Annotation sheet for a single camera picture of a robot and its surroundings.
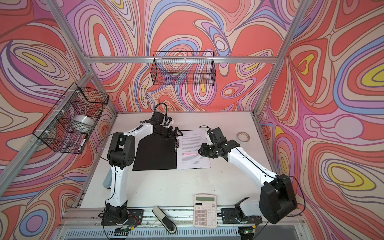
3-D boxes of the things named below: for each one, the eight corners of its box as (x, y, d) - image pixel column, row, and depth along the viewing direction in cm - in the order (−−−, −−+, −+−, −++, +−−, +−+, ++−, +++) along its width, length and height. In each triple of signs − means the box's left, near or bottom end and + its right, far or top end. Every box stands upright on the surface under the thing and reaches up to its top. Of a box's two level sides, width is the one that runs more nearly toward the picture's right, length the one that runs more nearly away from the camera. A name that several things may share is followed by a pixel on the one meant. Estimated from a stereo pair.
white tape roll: (237, 142, 104) (238, 140, 103) (235, 133, 110) (236, 131, 108) (250, 142, 104) (251, 140, 103) (247, 133, 110) (248, 131, 108)
